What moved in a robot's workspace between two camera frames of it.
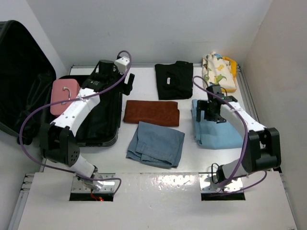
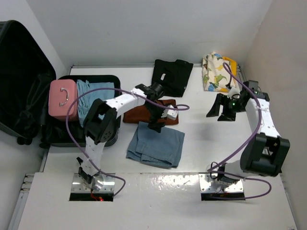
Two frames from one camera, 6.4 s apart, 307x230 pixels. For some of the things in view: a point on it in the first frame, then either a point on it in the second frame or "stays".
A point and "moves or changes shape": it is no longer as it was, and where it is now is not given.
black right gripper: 203,105 to 220,99
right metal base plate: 207,184 stays
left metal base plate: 79,185 stays
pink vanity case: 63,89 stays
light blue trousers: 211,135 moves or changes shape
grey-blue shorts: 156,145 stays
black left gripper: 123,87 to 153,123
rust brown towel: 161,113 stays
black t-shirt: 175,80 moves or changes shape
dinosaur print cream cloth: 216,70 stays
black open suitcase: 27,71 stays
